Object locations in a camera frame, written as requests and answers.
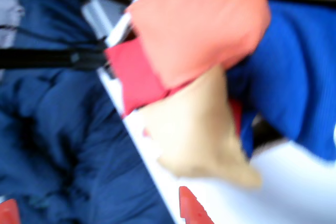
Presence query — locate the cardboard box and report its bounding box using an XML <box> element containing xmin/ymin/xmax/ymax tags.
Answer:
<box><xmin>104</xmin><ymin>11</ymin><xmax>289</xmax><ymax>151</ymax></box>

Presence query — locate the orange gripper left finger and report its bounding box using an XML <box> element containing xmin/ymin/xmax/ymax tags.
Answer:
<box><xmin>0</xmin><ymin>199</ymin><xmax>21</xmax><ymax>224</ymax></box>

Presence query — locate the orange bean bag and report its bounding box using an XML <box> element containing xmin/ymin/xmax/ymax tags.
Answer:
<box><xmin>125</xmin><ymin>0</ymin><xmax>271</xmax><ymax>90</ymax></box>

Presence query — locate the yellow bean bag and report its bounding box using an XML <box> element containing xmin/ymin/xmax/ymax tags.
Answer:
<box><xmin>140</xmin><ymin>65</ymin><xmax>263</xmax><ymax>189</ymax></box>

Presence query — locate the blue bean bag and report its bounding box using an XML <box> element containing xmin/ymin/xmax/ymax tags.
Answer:
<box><xmin>225</xmin><ymin>0</ymin><xmax>336</xmax><ymax>162</ymax></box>
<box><xmin>240</xmin><ymin>113</ymin><xmax>257</xmax><ymax>156</ymax></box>

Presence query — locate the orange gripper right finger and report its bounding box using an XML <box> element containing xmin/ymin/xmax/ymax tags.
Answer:
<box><xmin>179</xmin><ymin>186</ymin><xmax>215</xmax><ymax>224</ymax></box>

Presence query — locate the red bean bag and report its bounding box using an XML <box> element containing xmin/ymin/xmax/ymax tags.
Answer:
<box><xmin>228</xmin><ymin>99</ymin><xmax>244</xmax><ymax>135</ymax></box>
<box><xmin>104</xmin><ymin>40</ymin><xmax>171</xmax><ymax>119</ymax></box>

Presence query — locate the person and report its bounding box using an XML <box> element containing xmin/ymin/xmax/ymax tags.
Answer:
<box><xmin>0</xmin><ymin>0</ymin><xmax>175</xmax><ymax>224</ymax></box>

